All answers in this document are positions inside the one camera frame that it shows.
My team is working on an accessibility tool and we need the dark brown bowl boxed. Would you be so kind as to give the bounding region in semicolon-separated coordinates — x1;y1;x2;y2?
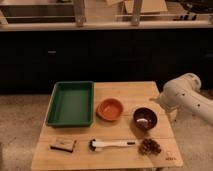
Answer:
133;107;158;131

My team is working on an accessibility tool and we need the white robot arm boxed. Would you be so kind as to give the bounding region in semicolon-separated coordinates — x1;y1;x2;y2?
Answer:
159;73;213;127

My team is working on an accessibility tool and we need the green plastic tray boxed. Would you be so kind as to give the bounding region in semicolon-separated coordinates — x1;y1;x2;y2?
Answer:
46;81;94;128

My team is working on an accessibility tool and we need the orange bowl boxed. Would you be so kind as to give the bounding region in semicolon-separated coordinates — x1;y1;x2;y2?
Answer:
96;98;124;121

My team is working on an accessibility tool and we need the wooden table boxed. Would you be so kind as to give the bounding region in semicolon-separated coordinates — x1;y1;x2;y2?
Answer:
31;82;183;171

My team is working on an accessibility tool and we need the brown wooden block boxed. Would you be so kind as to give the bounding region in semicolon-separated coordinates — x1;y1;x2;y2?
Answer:
50;137;76;153

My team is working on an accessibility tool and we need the brown grape bunch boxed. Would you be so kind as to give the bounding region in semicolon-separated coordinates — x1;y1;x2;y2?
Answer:
139;139;161;155

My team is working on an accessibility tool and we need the cardboard box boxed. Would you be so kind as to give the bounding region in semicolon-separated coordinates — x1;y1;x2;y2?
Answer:
124;0;167;13

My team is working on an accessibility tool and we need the white handled brush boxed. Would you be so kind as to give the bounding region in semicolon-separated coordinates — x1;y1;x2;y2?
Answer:
89;139;136;151

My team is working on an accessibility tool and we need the left wooden post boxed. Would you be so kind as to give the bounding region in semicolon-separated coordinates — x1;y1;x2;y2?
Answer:
73;0;86;27

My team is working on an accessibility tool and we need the wooden post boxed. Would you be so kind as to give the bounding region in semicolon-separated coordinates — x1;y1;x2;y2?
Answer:
73;0;86;27
131;0;143;26

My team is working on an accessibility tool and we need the right wooden post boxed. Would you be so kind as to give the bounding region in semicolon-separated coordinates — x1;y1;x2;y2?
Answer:
131;0;143;26

